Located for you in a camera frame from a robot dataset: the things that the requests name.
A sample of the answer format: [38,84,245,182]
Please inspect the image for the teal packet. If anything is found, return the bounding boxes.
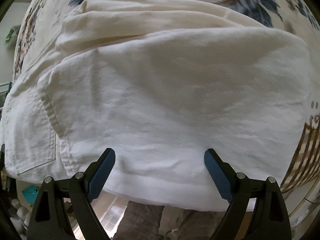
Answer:
[22,185,38,203]

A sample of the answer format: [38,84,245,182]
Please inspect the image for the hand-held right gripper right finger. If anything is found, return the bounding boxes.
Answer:
[204,148,292,240]

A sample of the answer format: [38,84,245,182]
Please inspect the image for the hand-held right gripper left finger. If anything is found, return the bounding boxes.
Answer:
[26,148,116,240]

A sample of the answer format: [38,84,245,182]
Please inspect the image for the green plastic bag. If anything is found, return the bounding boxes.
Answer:
[5,25,22,45]

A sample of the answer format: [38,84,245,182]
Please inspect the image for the teal shelf rack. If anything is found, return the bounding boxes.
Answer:
[0,81,13,110]

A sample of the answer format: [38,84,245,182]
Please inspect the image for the white pants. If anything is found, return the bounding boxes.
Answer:
[0,0,314,212]

